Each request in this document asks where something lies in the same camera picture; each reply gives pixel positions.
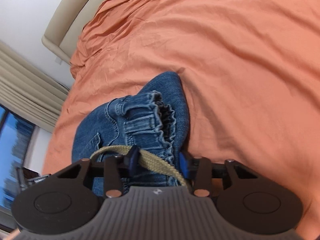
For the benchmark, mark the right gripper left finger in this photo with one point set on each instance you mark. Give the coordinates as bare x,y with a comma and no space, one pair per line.
72,197

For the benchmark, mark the beige curtain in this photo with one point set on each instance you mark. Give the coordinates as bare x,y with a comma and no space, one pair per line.
29,92

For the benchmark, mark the window with blue view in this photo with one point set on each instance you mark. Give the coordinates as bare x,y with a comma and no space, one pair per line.
15,138

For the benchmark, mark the blue denim jeans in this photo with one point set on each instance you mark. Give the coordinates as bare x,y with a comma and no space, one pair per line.
156,120

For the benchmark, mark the beige upholstered headboard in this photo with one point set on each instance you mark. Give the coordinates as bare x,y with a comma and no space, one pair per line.
66,25

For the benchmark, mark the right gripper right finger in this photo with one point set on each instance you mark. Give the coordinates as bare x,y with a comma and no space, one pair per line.
244,198

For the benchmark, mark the orange duvet cover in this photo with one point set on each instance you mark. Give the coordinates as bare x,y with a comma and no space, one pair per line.
249,69

